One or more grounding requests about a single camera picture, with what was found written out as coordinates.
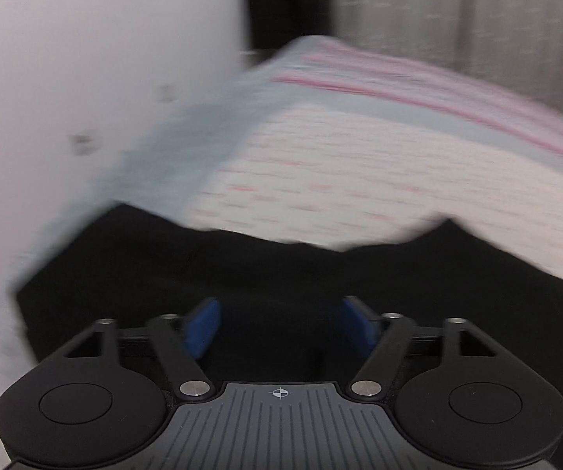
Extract black pants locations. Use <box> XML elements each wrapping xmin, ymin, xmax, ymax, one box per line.
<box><xmin>14</xmin><ymin>201</ymin><xmax>563</xmax><ymax>470</ymax></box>

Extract cherry print white bed sheet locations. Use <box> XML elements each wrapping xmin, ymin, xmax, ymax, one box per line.
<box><xmin>184</xmin><ymin>104</ymin><xmax>563</xmax><ymax>278</ymax></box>

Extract pink striped knit blanket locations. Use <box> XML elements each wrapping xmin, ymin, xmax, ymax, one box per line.
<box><xmin>274</xmin><ymin>36</ymin><xmax>563</xmax><ymax>157</ymax></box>

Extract grey star pattern curtain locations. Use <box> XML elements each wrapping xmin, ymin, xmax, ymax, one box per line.
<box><xmin>330</xmin><ymin>0</ymin><xmax>563</xmax><ymax>112</ymax></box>

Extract white wall socket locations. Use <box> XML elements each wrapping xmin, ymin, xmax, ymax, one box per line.
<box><xmin>68</xmin><ymin>130</ymin><xmax>102</xmax><ymax>156</ymax></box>

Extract white wall switch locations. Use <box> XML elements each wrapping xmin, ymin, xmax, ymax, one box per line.
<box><xmin>156</xmin><ymin>84</ymin><xmax>178</xmax><ymax>104</ymax></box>

